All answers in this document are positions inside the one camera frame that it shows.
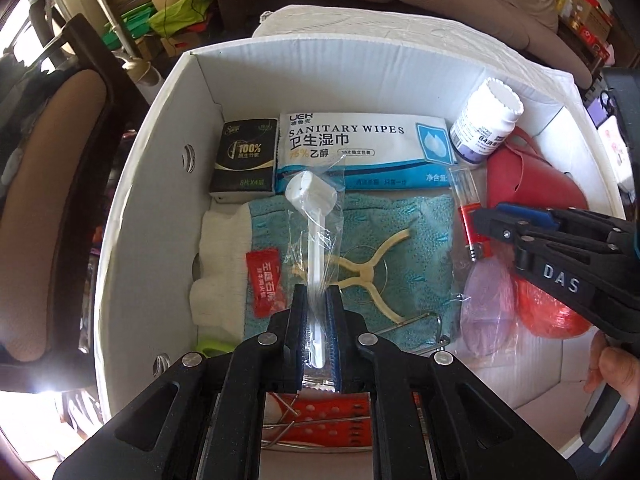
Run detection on red silicone bowl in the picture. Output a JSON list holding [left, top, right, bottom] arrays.
[[485, 127, 587, 212]]

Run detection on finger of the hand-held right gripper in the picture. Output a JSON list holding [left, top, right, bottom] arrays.
[[472, 208, 637, 337], [492, 202, 634, 234]]

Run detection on purple translucent plastic bag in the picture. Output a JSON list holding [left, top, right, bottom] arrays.
[[460, 255, 517, 359]]

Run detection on teal and white towel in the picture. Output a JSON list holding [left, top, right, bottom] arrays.
[[190, 192, 464, 347]]

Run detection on dark brown chair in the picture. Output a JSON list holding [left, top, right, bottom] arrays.
[[0, 12, 152, 367]]

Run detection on red tube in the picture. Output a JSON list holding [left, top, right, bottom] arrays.
[[448, 166, 489, 264]]

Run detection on red cardboard box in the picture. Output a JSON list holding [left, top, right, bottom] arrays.
[[567, 0, 614, 67]]

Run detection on green bags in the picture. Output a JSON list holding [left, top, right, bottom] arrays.
[[104, 2, 212, 54]]

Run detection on orange plastic bag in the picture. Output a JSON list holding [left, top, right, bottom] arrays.
[[515, 277, 592, 340]]

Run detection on black tissue pack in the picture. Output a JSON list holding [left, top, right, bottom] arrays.
[[207, 117, 280, 197]]

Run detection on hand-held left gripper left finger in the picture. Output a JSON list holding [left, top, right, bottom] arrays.
[[52, 285, 310, 480]]

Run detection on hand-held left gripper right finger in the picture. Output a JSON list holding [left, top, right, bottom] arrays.
[[325, 287, 576, 480]]

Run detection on red sachet white print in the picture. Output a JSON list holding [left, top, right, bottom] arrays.
[[245, 247, 287, 319]]

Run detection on white pill bottle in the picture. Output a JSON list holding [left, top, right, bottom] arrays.
[[449, 77, 525, 166]]

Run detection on white plastic spoon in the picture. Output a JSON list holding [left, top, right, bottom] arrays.
[[284, 152, 348, 392]]

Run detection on white cardboard box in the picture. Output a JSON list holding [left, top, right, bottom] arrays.
[[92, 35, 629, 461]]

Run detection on striped cloth covered desktop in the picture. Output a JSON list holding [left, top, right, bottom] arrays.
[[252, 4, 586, 111]]

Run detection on person's right hand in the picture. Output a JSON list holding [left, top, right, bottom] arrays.
[[584, 332, 640, 412]]

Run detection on white blue wipes pack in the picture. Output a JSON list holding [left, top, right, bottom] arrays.
[[274, 111, 459, 194]]

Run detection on green plastic item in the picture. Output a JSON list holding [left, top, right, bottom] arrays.
[[196, 337, 237, 357]]

